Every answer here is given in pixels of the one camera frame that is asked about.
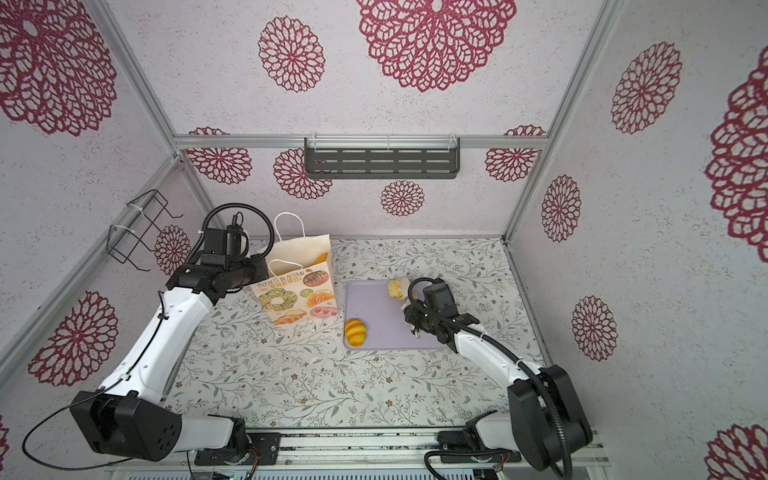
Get printed paper bread bag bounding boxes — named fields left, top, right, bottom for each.
left=247, top=229, right=339, bottom=326

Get lavender plastic tray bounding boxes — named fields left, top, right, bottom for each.
left=342, top=280, right=447, bottom=351

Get small striped croissant bun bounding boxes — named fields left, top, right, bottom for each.
left=344, top=319, right=367, bottom=347

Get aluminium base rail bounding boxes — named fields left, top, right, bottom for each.
left=107, top=427, right=610, bottom=480

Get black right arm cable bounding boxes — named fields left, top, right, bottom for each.
left=406, top=276, right=574, bottom=480

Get black wire wall rack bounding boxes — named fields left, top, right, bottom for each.
left=104, top=189, right=183, bottom=273

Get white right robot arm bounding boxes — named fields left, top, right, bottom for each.
left=403, top=277, right=593, bottom=479

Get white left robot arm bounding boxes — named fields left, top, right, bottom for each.
left=69, top=223, right=269, bottom=464

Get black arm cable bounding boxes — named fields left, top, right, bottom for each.
left=406, top=276, right=574, bottom=480
left=22, top=202, right=276, bottom=472

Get metal tongs with white tips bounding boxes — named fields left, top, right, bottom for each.
left=397, top=278, right=420, bottom=337

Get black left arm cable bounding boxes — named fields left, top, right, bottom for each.
left=22, top=202, right=276, bottom=472

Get dark grey wall shelf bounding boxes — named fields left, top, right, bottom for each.
left=304, top=137, right=461, bottom=180

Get pale crusty bread roll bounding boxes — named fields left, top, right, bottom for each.
left=387, top=277, right=411, bottom=300

